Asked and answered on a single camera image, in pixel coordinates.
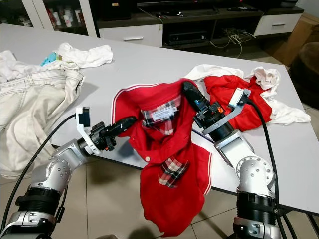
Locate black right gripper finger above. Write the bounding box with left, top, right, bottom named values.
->
left=182, top=81, right=211, bottom=114

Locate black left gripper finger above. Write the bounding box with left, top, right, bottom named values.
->
left=111, top=116, right=137, bottom=138

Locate cream denim jacket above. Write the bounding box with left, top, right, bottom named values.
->
left=0, top=69, right=84, bottom=180

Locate red polo shirt plaid trim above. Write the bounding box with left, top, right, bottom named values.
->
left=112, top=80, right=212, bottom=238

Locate red jacket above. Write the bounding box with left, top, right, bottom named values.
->
left=204, top=75, right=273, bottom=132

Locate black low TV bench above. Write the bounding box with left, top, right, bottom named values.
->
left=87, top=0, right=305, bottom=50

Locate black flat television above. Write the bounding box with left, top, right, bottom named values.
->
left=136, top=0, right=217, bottom=11

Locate white long-sleeve shirt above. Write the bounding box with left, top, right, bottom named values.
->
left=0, top=50, right=45, bottom=83

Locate brown chair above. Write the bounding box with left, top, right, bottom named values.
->
left=292, top=42, right=319, bottom=95

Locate white side drawer unit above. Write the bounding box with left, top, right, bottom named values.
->
left=254, top=12, right=304, bottom=36

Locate tall black cabinet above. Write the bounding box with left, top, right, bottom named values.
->
left=87, top=0, right=136, bottom=21

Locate large brown cardboard box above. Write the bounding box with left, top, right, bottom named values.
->
left=274, top=12, right=319, bottom=65

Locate white cabinet with glass doors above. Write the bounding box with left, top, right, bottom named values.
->
left=0, top=0, right=98, bottom=38

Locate black table leg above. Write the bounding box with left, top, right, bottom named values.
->
left=277, top=214, right=319, bottom=239

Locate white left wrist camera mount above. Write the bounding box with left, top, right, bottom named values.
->
left=76, top=106, right=101, bottom=155

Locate tangle of pale cables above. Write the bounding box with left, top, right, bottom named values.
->
left=212, top=29, right=257, bottom=56

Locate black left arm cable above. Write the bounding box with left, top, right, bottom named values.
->
left=0, top=114, right=78, bottom=235

